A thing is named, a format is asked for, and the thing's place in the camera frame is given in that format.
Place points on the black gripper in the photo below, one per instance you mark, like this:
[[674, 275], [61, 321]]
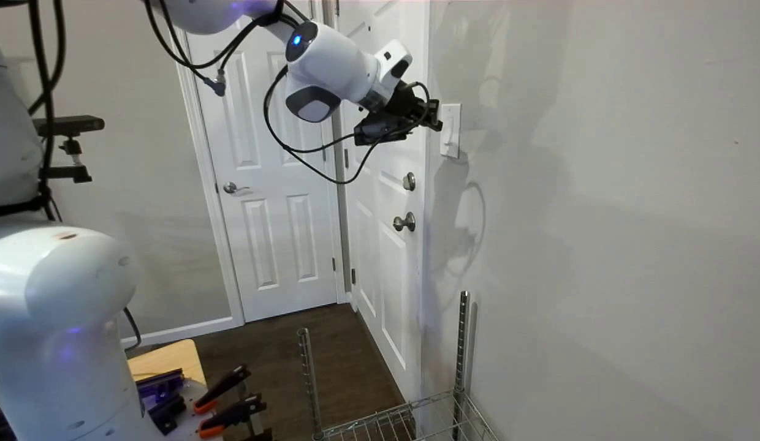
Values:
[[404, 105]]

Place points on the white rocker light switch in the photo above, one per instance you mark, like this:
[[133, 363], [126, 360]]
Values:
[[451, 136]]

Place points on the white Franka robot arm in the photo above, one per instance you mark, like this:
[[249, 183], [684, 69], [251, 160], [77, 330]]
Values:
[[332, 63]]

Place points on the silver deadbolt lock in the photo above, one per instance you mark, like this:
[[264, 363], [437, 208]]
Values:
[[410, 178]]

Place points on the silver round door knob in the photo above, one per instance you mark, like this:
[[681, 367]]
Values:
[[404, 220]]

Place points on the white door casing trim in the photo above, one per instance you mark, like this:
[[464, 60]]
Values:
[[427, 269]]

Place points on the metal door hinge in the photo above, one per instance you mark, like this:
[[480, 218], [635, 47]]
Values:
[[351, 275], [333, 264]]

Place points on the black orange spring clamp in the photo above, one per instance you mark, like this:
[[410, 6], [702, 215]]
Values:
[[224, 382], [234, 415]]

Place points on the black box with purple glow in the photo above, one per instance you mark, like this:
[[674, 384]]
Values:
[[160, 382]]

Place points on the small black box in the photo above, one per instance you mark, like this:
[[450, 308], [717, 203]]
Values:
[[170, 411]]

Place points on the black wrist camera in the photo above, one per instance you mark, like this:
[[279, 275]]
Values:
[[374, 131]]

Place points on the thin metal shelf post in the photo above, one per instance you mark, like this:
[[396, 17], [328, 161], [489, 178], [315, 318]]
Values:
[[309, 367]]

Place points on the black stereo camera bar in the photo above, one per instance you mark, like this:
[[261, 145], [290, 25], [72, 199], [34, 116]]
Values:
[[67, 125]]

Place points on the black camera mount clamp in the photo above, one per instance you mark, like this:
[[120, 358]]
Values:
[[65, 171]]

